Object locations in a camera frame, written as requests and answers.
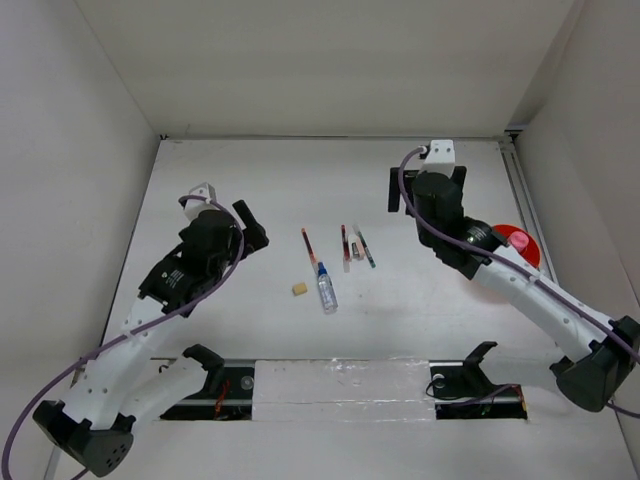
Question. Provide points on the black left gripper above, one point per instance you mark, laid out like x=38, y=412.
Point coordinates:
x=253, y=235

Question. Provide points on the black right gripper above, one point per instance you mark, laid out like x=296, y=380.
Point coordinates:
x=395, y=190

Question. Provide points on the blue spray bottle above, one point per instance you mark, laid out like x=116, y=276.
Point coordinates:
x=326, y=290

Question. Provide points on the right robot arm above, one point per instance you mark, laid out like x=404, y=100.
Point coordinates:
x=599, y=352

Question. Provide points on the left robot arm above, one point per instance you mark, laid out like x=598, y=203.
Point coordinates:
x=96, y=421

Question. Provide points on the green pen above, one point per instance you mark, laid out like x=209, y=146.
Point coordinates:
x=365, y=246

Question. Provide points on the yellow eraser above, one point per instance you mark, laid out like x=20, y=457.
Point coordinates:
x=299, y=289

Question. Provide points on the orange round organizer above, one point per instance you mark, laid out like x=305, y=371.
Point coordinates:
x=530, y=250

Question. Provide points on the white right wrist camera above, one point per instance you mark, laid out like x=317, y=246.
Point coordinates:
x=438, y=157

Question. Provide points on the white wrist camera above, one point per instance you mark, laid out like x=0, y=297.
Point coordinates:
x=438, y=157
x=199, y=200

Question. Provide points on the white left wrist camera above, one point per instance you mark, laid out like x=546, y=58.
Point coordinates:
x=199, y=200

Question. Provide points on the aluminium side rail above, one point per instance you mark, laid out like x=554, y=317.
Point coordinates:
x=525, y=200

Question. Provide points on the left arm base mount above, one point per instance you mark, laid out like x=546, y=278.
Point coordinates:
x=225, y=396

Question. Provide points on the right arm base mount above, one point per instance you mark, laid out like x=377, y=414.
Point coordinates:
x=462, y=391

